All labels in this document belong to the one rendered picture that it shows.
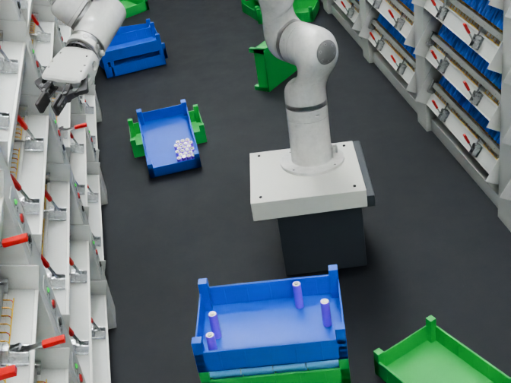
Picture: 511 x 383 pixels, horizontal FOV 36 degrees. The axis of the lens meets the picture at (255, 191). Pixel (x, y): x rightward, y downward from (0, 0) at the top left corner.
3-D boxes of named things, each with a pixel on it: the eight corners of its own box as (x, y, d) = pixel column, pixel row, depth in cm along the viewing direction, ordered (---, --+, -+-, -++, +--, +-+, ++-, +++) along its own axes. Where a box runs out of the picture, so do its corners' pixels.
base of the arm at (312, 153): (339, 143, 244) (334, 87, 235) (348, 171, 227) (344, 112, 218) (277, 151, 244) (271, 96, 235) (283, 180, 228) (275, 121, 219)
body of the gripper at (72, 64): (108, 65, 181) (87, 101, 175) (69, 60, 185) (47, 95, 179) (97, 41, 175) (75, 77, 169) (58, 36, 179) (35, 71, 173)
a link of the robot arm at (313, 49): (310, 92, 234) (302, 13, 223) (350, 108, 220) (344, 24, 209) (277, 104, 229) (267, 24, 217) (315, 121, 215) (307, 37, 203)
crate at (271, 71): (304, 64, 372) (290, 62, 376) (299, 23, 361) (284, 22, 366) (269, 92, 353) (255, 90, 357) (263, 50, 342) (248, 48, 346)
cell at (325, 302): (329, 303, 160) (332, 327, 163) (328, 298, 161) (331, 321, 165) (320, 305, 160) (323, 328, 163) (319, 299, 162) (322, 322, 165)
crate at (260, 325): (340, 292, 173) (337, 263, 168) (348, 359, 156) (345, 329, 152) (204, 306, 175) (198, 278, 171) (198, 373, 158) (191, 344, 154)
